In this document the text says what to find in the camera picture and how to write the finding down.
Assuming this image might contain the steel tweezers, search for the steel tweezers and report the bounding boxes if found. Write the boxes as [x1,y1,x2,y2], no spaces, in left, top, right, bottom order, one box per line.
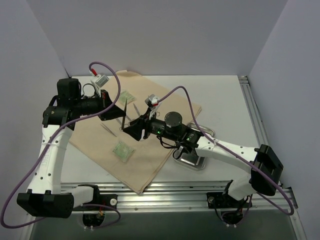
[121,98,128,131]
[100,123,117,138]

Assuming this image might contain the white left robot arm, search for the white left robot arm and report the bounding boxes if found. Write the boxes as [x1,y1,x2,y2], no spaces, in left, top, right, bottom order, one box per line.
[16,78,126,219]

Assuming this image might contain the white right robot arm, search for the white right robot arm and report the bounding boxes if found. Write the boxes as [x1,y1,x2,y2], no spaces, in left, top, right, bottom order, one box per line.
[123,111,284,207]

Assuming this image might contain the upper green gauze packet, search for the upper green gauze packet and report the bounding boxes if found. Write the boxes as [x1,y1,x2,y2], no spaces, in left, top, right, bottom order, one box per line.
[118,90,136,106]

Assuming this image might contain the green gauze packet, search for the green gauze packet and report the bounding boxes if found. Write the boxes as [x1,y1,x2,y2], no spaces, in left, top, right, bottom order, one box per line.
[118,90,136,106]
[112,140,136,163]

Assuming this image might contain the lower green gauze packet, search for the lower green gauze packet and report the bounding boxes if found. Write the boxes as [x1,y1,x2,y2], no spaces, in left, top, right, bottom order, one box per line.
[112,140,136,163]

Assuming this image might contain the beige cloth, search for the beige cloth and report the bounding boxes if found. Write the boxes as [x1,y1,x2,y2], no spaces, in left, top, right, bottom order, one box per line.
[62,70,202,193]

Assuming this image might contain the steel instrument tray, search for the steel instrument tray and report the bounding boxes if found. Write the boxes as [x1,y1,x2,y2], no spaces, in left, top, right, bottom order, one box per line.
[173,122,216,171]

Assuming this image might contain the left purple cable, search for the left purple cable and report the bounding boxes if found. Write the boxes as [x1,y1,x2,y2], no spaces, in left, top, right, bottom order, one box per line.
[0,61,123,229]

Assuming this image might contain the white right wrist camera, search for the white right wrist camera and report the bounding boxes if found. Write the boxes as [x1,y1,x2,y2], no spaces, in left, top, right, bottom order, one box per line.
[144,94,160,110]

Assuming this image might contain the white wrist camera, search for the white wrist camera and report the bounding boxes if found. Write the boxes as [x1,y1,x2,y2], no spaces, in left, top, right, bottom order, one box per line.
[144,94,160,110]
[90,74,109,96]

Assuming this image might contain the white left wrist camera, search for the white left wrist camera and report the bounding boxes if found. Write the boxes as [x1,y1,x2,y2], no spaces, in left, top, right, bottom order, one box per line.
[90,74,109,96]

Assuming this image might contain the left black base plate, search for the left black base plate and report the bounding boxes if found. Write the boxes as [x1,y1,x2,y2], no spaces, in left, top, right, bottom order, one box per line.
[73,194,118,211]

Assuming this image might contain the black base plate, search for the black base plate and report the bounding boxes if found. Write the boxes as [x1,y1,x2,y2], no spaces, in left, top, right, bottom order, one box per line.
[206,192,252,209]
[73,194,118,211]

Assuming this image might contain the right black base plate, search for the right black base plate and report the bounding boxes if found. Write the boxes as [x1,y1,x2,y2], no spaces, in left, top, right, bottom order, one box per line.
[206,192,252,209]

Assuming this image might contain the aluminium rail frame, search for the aluminium rail frame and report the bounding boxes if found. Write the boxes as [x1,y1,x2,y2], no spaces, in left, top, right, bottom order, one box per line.
[26,75,298,216]

